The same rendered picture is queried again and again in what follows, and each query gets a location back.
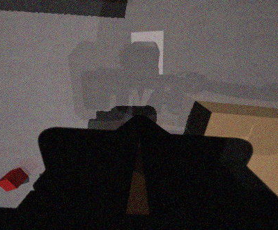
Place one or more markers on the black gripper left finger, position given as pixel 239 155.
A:
pixel 116 149

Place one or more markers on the small red block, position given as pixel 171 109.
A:
pixel 13 179

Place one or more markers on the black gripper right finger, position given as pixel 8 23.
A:
pixel 161 152

